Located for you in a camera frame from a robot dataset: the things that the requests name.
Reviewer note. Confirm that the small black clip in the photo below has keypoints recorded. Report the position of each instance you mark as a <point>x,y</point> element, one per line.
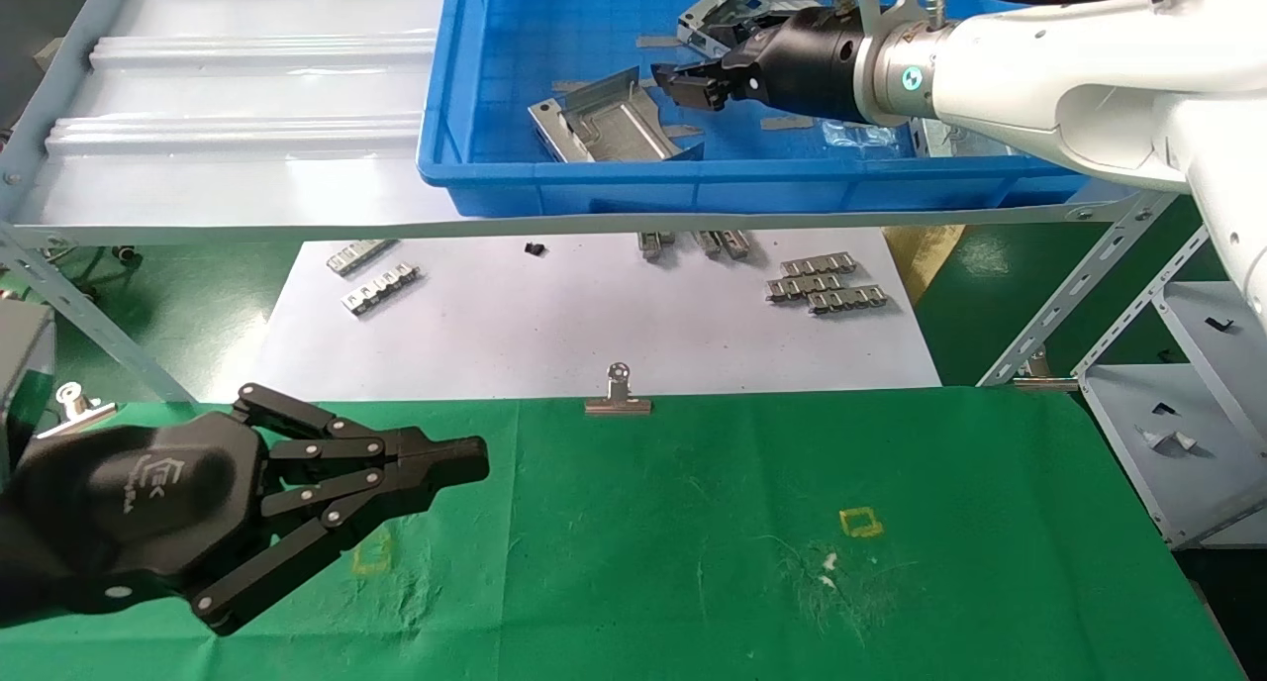
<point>1219,323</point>

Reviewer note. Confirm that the sheet metal tray part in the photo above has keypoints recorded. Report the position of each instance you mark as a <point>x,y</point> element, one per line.
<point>705,13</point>
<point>619,127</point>

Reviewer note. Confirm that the large blue plastic bin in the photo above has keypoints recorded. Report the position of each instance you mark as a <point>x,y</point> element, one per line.
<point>554,191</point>

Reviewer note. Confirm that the sheet metal part boxed end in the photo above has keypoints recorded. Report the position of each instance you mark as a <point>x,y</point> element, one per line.
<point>935,142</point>

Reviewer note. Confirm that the green table cloth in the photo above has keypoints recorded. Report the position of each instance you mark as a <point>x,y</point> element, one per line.
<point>643,542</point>

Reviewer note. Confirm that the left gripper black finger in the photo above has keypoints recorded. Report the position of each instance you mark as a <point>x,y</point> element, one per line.
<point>436,453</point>

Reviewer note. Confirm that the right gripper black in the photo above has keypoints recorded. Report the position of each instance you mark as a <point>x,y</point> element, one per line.
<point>807,67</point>

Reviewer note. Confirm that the notched metal strip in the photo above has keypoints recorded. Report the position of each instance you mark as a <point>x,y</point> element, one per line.
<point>846,299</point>
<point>361,255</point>
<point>818,263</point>
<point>653,243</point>
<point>804,286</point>
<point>707,243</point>
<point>735,244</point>
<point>381,288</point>

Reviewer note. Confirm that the open sheet metal tray part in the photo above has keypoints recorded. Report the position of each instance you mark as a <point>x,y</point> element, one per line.
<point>619,127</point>

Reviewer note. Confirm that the clear plastic film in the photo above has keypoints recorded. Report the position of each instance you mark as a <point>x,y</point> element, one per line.
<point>866,139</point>

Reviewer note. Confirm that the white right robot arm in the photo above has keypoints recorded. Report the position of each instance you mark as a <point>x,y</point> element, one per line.
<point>1089,77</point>

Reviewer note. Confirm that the white perforated rack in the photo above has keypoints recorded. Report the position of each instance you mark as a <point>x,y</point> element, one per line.
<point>1188,483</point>

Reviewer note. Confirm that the black caster wheel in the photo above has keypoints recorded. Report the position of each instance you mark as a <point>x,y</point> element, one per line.
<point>126,255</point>

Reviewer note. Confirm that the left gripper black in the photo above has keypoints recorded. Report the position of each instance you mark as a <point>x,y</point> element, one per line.
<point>129,503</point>

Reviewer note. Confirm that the silver binder clip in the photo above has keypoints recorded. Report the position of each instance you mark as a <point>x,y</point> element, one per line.
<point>619,404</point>
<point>74,401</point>
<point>1039,382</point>

